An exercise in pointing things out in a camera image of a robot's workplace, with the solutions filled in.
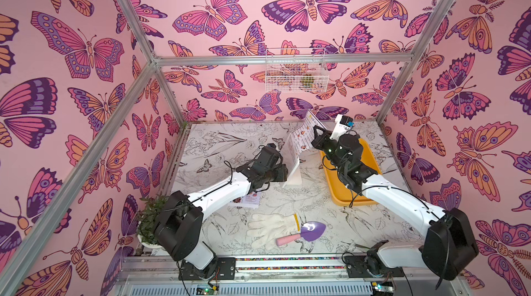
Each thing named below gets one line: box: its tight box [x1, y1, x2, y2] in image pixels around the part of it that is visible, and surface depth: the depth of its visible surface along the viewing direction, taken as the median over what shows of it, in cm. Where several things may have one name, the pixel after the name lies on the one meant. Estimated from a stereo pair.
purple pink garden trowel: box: [275, 220, 327, 247], surface depth 83 cm
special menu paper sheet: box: [230, 191, 263, 209], surface depth 92 cm
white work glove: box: [246, 213, 301, 251], surface depth 85 cm
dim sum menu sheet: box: [291, 109, 327, 156], surface depth 83 cm
